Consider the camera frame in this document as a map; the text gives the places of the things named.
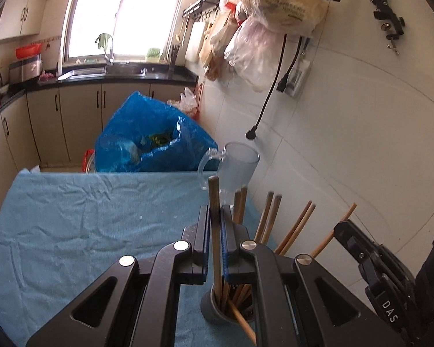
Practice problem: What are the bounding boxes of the hanging plastic bags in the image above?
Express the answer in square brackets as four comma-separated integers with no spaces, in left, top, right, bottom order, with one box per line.
[199,0,327,93]

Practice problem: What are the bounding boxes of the black utensil holder cup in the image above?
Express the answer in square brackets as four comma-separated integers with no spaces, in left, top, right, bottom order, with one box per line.
[201,285,238,326]

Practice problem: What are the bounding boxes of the black power cable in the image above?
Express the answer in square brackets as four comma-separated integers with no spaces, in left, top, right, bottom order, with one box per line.
[245,34,288,141]

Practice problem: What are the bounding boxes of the beige kitchen base cabinets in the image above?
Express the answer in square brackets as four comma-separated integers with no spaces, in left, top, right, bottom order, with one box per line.
[0,81,185,210]

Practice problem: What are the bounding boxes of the white wall socket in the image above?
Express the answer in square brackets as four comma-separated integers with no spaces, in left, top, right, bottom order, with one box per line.
[284,38,310,98]

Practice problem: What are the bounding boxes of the blue plastic bag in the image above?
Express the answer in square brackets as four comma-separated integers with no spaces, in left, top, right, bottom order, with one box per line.
[95,92,218,172]

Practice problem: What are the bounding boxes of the steel appliance with red lid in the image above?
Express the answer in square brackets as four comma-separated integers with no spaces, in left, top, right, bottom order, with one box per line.
[8,43,42,85]

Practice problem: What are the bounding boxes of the beige upper wall cabinet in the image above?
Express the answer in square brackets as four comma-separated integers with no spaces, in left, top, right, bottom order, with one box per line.
[0,0,47,41]

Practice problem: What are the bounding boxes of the blue terry table cloth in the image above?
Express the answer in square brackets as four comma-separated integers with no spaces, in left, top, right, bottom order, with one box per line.
[0,167,280,347]

